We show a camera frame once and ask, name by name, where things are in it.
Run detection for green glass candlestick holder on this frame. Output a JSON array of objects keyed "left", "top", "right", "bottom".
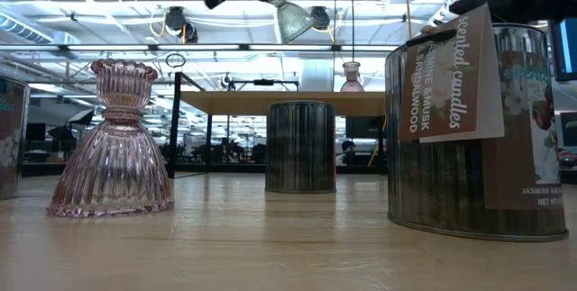
[{"left": 262, "top": 0, "right": 316, "bottom": 45}]

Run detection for black tag clip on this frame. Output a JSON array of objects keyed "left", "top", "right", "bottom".
[{"left": 404, "top": 28, "right": 458, "bottom": 49}]

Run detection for pink glass candlestick holder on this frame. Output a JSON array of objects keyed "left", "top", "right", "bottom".
[
  {"left": 46, "top": 58, "right": 176, "bottom": 219},
  {"left": 339, "top": 60, "right": 365, "bottom": 93}
]

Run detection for metal scented candle tin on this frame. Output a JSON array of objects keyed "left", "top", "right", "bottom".
[
  {"left": 264, "top": 99, "right": 338, "bottom": 195},
  {"left": 384, "top": 22, "right": 570, "bottom": 243},
  {"left": 0, "top": 76, "right": 31, "bottom": 202}
]

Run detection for blue-screen computer monitor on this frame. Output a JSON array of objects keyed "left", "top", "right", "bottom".
[{"left": 548, "top": 17, "right": 577, "bottom": 83}]

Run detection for wooden riser shelf black legs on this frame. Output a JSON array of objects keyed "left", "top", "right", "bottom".
[{"left": 167, "top": 71, "right": 388, "bottom": 180}]

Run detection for person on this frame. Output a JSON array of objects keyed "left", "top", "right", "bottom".
[{"left": 338, "top": 140, "right": 362, "bottom": 167}]

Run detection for black photo softbox light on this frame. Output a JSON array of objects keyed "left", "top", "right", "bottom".
[{"left": 66, "top": 108, "right": 96, "bottom": 128}]

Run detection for dark desk monitor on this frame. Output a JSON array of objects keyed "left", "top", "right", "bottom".
[{"left": 24, "top": 122, "right": 48, "bottom": 142}]

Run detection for black ceiling cable reel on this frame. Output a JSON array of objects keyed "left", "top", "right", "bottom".
[
  {"left": 309, "top": 5, "right": 334, "bottom": 32},
  {"left": 162, "top": 5, "right": 200, "bottom": 44}
]

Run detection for yellow hanging cable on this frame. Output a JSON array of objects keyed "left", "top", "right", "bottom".
[{"left": 402, "top": 0, "right": 414, "bottom": 42}]

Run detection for black hanging ring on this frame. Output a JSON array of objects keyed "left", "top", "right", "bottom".
[{"left": 164, "top": 51, "right": 188, "bottom": 69}]

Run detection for black hanging cable with coil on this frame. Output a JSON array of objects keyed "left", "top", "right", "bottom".
[{"left": 349, "top": 0, "right": 356, "bottom": 63}]

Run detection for dark wall screen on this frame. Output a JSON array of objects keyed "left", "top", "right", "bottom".
[{"left": 344, "top": 115, "right": 386, "bottom": 140}]

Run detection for black aluminium rig frame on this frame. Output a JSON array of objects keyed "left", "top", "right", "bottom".
[{"left": 21, "top": 161, "right": 577, "bottom": 185}]

